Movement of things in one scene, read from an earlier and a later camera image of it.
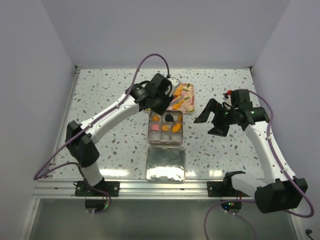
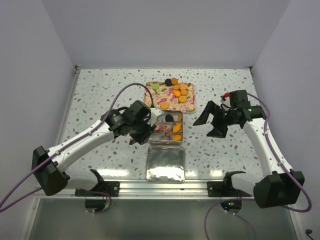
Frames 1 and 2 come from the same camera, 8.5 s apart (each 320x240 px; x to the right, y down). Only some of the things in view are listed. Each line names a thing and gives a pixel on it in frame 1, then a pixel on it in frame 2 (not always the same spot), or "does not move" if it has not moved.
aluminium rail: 57,189 does not move
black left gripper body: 162,102 → 141,130
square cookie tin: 166,129 does not move
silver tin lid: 165,164 does not move
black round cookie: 169,117 does not move
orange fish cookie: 176,128 does not move
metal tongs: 176,101 → 163,126
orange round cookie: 179,89 → 182,99
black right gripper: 220,129 does not move
